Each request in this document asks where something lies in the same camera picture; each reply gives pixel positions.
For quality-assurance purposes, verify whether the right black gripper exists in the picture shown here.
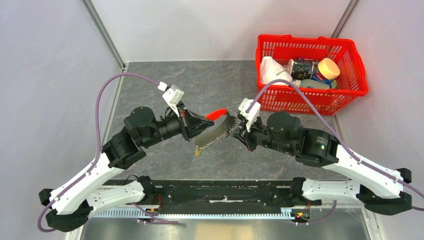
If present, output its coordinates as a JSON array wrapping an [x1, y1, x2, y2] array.
[[230, 113, 295, 155]]

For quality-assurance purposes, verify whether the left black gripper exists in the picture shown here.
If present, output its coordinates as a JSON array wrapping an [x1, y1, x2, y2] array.
[[142, 100, 215, 148]]

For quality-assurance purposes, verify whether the red black keyring holder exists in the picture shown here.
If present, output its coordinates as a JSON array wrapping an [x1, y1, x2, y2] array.
[[194, 108, 237, 151]]

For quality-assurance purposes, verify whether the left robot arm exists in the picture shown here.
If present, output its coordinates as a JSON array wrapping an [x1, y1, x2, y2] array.
[[39, 103, 214, 233]]

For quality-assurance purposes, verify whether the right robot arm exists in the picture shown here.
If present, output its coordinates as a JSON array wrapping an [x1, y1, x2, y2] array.
[[234, 111, 413, 216]]

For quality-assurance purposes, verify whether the yellow tagged key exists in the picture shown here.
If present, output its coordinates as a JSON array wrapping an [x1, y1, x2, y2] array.
[[194, 148, 203, 157]]

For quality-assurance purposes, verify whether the white plastic bag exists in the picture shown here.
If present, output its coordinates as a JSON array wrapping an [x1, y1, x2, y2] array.
[[259, 56, 293, 85]]

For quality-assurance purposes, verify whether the grey green bottle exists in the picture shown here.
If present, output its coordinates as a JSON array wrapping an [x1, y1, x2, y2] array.
[[293, 79, 330, 90]]

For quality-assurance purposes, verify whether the dark can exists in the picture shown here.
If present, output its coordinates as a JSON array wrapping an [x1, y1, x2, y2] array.
[[286, 57, 319, 80]]

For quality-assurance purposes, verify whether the jar with beige lid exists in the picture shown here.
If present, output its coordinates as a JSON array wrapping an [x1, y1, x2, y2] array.
[[311, 57, 341, 83]]

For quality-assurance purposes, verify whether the red plastic basket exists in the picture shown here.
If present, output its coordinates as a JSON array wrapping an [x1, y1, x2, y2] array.
[[255, 34, 369, 116]]

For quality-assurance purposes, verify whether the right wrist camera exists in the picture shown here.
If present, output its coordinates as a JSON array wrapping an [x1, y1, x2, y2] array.
[[237, 98, 261, 132]]

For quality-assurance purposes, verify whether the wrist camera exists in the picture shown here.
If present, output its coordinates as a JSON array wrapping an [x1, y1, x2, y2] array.
[[237, 98, 261, 132], [162, 84, 184, 117]]

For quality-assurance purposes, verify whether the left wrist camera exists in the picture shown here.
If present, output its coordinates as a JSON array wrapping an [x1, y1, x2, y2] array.
[[162, 84, 184, 117]]

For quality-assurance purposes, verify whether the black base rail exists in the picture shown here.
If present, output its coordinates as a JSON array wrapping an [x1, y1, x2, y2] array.
[[97, 179, 323, 216]]

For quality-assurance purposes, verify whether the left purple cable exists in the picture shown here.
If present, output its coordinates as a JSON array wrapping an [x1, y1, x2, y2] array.
[[37, 72, 181, 233]]

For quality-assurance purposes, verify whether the grey slotted cable duct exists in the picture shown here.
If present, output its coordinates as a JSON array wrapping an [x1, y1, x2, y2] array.
[[93, 206, 295, 221]]

